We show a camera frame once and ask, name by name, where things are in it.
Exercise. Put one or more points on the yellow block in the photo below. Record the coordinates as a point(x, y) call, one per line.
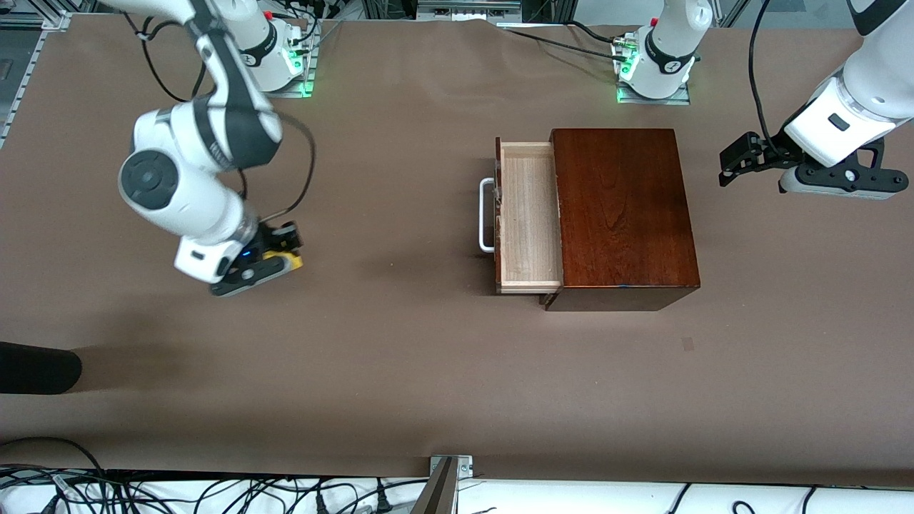
point(293, 263)

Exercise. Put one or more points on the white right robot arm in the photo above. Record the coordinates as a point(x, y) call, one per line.
point(178, 185)

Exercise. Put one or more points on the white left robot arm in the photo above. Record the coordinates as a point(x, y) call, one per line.
point(671, 50)

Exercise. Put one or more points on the dark brown wooden cabinet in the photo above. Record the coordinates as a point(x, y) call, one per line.
point(621, 214)

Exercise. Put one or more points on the brown table cover sheet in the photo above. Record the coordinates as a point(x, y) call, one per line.
point(428, 357)

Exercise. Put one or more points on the black cylindrical object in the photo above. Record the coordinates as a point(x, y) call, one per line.
point(36, 368)

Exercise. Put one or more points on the silver electronics box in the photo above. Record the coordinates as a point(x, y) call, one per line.
point(468, 8)

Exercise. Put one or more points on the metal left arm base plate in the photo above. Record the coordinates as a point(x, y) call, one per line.
point(653, 101)

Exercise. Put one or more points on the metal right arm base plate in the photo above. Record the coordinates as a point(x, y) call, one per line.
point(303, 78)

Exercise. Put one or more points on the aluminium frame rail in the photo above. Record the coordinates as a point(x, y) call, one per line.
point(25, 78)

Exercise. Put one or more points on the silver metal bracket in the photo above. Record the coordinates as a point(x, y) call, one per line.
point(464, 465)

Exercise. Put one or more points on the dark grey metal post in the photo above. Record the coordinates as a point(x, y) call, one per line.
point(437, 492)

